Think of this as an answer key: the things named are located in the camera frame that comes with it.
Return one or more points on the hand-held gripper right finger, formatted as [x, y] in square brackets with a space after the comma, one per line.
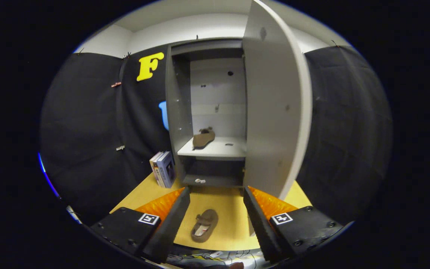
[261, 220]

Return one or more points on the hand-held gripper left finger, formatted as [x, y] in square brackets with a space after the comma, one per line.
[170, 220]

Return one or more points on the brown fuzzy shoe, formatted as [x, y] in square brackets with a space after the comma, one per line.
[203, 138]
[204, 226]

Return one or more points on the dark grey shoe cabinet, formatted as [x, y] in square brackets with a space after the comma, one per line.
[179, 112]

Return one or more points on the beige shoe cabinet door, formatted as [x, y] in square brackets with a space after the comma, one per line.
[271, 112]

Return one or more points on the white cabinet shelf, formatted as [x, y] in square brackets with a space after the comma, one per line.
[218, 148]

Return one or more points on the blue book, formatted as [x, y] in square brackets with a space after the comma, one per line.
[168, 170]

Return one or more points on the white book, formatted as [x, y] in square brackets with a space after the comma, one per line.
[153, 168]

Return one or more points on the black backdrop cloth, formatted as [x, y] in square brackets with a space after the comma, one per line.
[88, 130]

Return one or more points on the red clip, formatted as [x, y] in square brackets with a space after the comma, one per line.
[116, 84]

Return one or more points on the black binder clip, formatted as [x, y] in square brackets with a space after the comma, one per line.
[334, 43]
[127, 55]

